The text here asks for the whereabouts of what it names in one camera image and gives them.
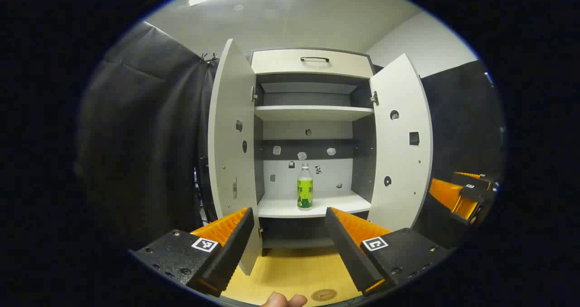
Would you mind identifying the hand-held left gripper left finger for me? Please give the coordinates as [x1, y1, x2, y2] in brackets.
[128, 207, 256, 297]

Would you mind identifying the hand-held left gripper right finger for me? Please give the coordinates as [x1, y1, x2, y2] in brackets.
[324, 207, 454, 294]

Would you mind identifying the round brown coaster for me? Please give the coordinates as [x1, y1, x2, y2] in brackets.
[311, 288, 338, 302]

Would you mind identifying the green label plastic bottle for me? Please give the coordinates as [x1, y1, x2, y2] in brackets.
[297, 163, 314, 211]

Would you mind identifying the white grey cabinet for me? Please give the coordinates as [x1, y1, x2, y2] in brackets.
[250, 48, 377, 257]

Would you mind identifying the white cabinet shelf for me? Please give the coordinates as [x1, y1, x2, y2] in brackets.
[255, 105, 374, 122]

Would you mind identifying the white cabinet drawer front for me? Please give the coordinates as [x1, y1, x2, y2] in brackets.
[251, 49, 374, 79]

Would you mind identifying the black backdrop cloth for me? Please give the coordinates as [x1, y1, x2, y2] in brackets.
[75, 21, 506, 253]

